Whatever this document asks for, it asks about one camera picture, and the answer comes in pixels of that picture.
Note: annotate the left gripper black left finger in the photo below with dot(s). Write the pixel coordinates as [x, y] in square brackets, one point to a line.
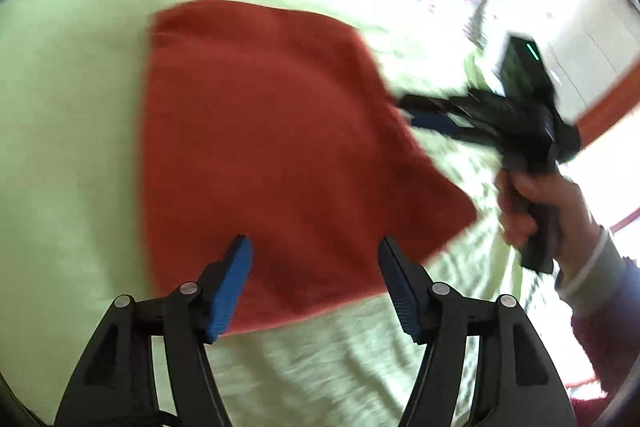
[146, 362]

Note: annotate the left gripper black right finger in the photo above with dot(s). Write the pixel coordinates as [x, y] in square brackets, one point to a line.
[515, 381]

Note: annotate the rust orange knit sweater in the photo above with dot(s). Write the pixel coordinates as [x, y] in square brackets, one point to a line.
[277, 125]

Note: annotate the grey pink sleeve forearm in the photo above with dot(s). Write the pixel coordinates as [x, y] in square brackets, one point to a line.
[604, 298]

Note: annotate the person's right hand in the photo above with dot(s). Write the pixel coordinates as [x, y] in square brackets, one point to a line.
[579, 233]

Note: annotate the light green bed sheet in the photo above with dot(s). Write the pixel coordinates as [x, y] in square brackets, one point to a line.
[70, 93]

